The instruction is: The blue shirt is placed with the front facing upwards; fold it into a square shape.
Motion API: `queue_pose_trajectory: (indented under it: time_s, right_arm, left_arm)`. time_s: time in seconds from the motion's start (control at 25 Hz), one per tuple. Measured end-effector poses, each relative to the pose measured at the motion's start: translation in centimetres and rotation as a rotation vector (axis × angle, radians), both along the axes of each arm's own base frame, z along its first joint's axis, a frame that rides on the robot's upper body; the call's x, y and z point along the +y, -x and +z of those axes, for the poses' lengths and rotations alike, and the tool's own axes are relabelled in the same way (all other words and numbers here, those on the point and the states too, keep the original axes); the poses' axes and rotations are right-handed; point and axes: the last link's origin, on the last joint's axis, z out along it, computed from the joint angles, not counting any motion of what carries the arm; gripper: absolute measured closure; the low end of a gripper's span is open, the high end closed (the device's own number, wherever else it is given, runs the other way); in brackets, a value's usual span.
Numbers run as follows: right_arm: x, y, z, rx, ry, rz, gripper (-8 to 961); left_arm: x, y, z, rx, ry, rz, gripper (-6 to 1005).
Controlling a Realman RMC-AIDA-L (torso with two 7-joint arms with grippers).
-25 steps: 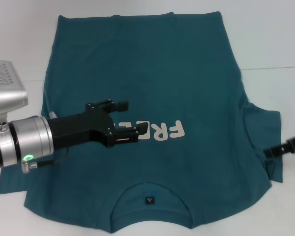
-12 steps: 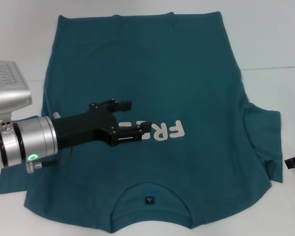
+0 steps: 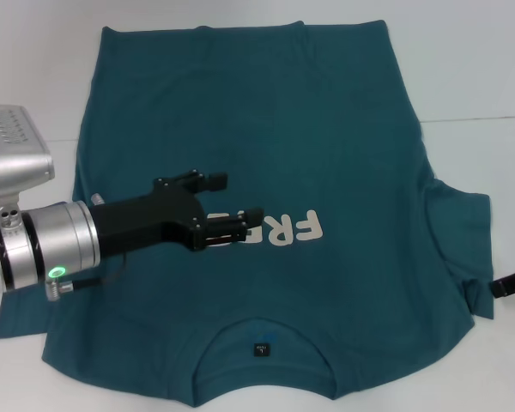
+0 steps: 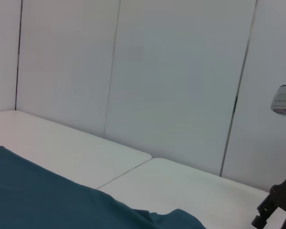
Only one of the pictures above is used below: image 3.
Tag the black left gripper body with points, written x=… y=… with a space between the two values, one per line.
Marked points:
x=154 y=219

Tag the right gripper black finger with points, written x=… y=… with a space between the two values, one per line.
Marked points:
x=513 y=283

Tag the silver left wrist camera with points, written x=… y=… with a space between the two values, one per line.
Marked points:
x=17 y=150

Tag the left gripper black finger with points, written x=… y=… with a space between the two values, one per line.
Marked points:
x=214 y=181
x=227 y=227

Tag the teal T-shirt white print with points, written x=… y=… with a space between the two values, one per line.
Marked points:
x=262 y=129

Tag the short silver connector plug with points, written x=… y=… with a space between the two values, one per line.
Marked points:
x=98 y=198

